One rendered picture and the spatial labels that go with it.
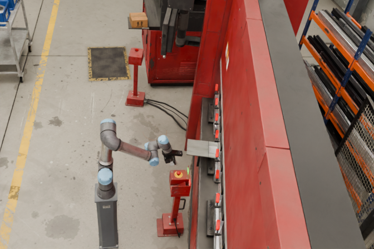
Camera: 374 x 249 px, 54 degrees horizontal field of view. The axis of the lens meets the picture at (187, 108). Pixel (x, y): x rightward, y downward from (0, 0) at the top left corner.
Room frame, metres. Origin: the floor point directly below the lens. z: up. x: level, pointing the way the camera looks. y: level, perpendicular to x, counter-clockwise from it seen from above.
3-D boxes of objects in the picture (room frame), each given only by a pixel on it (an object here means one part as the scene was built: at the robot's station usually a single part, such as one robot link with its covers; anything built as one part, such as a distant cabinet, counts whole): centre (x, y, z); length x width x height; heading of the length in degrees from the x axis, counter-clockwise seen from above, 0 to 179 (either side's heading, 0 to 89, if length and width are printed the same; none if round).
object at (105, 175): (1.75, 0.55, 0.94); 0.13 x 0.12 x 0.14; 15
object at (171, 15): (3.35, 0.29, 1.42); 0.45 x 0.12 x 0.36; 1
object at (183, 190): (1.97, -0.03, 0.75); 0.20 x 0.16 x 0.18; 12
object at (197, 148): (2.16, -0.18, 1.00); 0.26 x 0.18 x 0.01; 93
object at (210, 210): (1.56, -0.30, 0.89); 0.30 x 0.05 x 0.03; 3
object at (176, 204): (1.97, -0.03, 0.39); 0.05 x 0.05 x 0.54; 12
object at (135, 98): (3.78, 0.72, 0.41); 0.25 x 0.20 x 0.83; 93
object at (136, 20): (4.17, 0.78, 1.04); 0.30 x 0.26 x 0.12; 15
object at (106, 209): (1.74, 0.55, 0.39); 0.18 x 0.18 x 0.77; 15
